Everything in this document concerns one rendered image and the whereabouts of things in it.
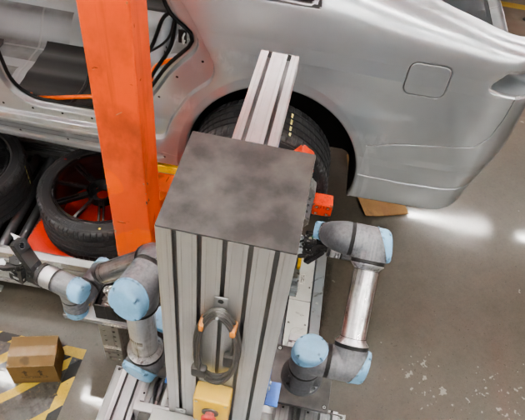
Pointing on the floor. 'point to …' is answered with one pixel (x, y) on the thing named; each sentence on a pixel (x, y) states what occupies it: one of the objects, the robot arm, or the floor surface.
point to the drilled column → (114, 342)
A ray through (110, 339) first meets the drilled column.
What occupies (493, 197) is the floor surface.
